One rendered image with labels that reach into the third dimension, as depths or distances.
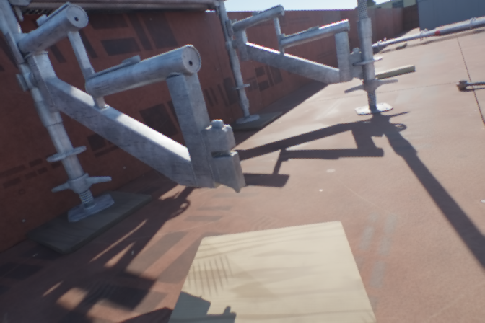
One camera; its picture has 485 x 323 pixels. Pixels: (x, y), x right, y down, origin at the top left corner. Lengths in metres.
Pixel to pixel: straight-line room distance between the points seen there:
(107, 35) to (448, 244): 1.31
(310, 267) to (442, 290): 0.18
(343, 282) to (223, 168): 0.27
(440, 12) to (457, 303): 5.91
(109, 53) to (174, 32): 0.42
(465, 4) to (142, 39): 5.51
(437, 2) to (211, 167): 5.91
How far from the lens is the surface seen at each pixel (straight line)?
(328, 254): 0.56
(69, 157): 1.09
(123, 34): 1.44
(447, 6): 6.28
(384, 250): 0.60
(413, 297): 0.53
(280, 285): 0.52
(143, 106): 1.41
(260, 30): 2.38
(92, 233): 0.95
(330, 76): 1.55
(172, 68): 0.54
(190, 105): 0.53
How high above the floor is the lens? 0.37
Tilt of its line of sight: 17 degrees down
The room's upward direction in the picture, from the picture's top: 15 degrees counter-clockwise
